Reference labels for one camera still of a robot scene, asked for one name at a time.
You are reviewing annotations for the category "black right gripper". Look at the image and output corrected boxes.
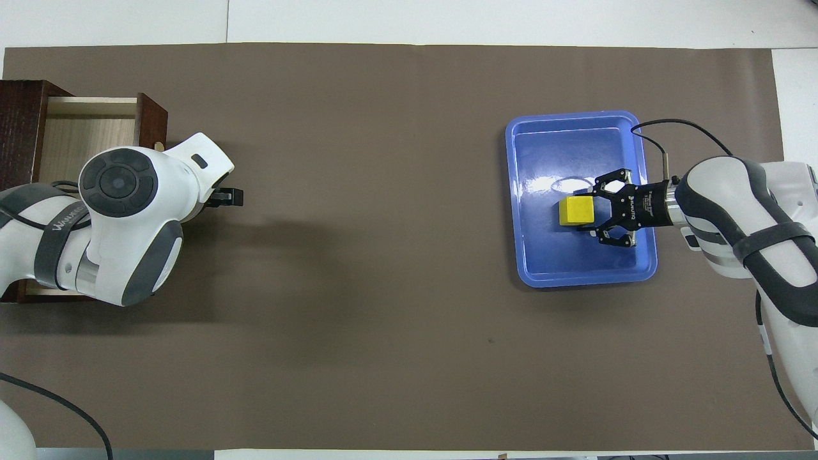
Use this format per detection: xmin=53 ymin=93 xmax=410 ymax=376
xmin=578 ymin=168 xmax=679 ymax=249

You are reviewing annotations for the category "yellow cube block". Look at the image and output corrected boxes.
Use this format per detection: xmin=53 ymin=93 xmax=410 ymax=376
xmin=559 ymin=195 xmax=596 ymax=227

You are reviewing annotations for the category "wooden drawer with white handle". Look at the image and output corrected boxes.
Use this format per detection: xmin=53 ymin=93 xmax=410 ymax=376
xmin=24 ymin=92 xmax=169 ymax=298

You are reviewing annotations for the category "blue plastic tray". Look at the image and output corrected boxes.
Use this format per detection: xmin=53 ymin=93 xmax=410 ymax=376
xmin=504 ymin=110 xmax=660 ymax=289

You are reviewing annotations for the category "brown table mat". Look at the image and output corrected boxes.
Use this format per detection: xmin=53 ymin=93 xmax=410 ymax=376
xmin=0 ymin=42 xmax=816 ymax=452

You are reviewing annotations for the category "dark wooden cabinet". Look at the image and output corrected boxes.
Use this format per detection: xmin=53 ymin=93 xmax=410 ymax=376
xmin=0 ymin=79 xmax=57 ymax=303

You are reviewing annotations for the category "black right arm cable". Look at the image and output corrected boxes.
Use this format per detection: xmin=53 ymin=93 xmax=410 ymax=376
xmin=630 ymin=118 xmax=818 ymax=442

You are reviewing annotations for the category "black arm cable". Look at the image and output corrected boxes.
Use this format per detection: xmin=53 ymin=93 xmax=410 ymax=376
xmin=630 ymin=118 xmax=818 ymax=442
xmin=0 ymin=180 xmax=115 ymax=460

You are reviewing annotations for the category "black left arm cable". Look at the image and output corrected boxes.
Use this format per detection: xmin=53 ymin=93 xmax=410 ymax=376
xmin=0 ymin=180 xmax=115 ymax=460

